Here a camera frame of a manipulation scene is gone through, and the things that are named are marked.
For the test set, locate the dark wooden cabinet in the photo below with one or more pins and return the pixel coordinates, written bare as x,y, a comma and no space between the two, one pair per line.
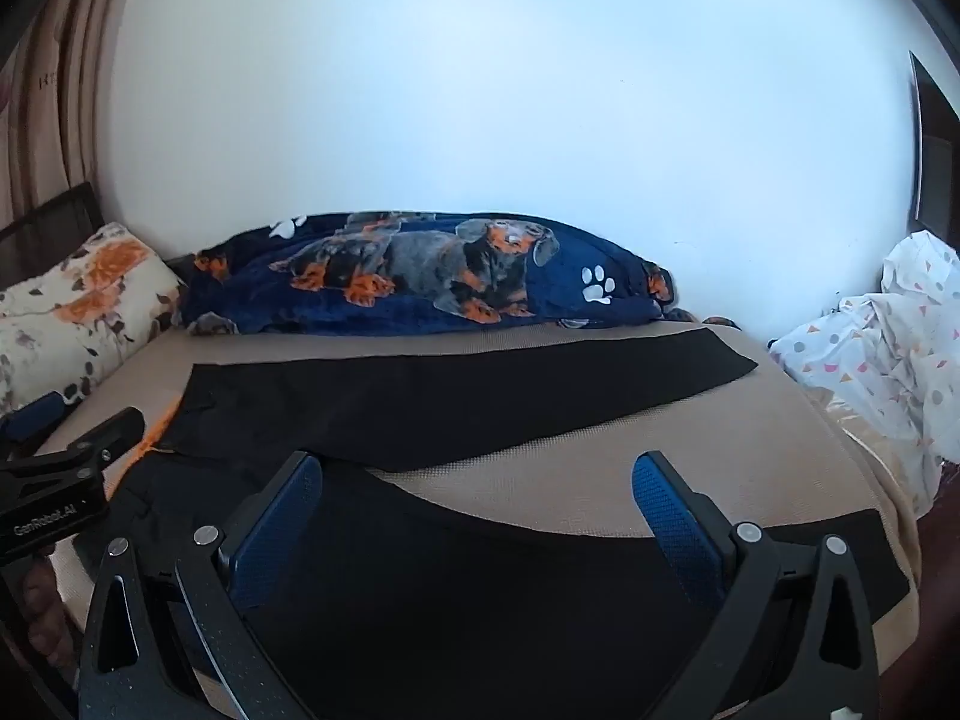
937,165

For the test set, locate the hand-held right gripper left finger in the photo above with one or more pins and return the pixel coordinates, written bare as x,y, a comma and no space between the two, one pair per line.
277,532

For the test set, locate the person's left hand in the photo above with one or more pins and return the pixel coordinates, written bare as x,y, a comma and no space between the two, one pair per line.
45,607

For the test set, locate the black pants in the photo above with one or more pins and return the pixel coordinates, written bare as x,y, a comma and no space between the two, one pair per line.
450,390

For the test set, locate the white triangle print sheet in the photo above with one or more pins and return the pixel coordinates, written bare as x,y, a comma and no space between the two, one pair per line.
885,345

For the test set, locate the orange floral pillow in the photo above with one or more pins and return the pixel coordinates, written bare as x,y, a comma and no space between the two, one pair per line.
75,300

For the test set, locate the blue dog print blanket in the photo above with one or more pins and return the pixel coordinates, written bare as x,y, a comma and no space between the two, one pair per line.
420,277

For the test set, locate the pink striped curtain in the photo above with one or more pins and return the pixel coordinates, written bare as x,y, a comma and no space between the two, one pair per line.
67,90

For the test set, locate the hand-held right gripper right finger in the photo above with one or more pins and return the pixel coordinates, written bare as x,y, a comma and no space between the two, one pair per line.
675,525

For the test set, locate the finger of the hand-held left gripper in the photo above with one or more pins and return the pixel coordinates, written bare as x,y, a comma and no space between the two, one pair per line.
105,431
30,416

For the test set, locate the black mesh headboard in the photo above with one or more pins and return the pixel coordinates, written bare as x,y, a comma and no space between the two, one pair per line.
45,232

